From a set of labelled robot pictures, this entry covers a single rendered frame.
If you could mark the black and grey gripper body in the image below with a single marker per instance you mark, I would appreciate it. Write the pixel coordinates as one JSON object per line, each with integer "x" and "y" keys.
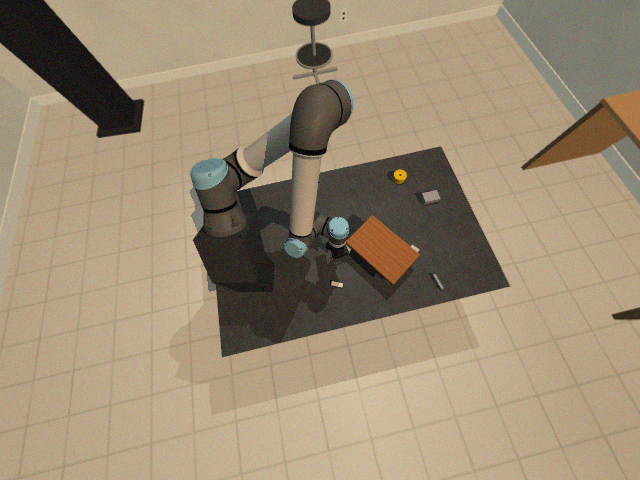
{"x": 337, "y": 254}

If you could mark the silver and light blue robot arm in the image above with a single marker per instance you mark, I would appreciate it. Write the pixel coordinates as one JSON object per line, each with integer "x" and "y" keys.
{"x": 318, "y": 111}

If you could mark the wheeled wooden dolly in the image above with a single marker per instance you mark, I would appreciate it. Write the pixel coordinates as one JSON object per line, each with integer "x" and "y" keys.
{"x": 382, "y": 249}

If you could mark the yellow cylinder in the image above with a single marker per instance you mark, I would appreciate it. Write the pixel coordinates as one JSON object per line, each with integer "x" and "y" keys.
{"x": 399, "y": 176}

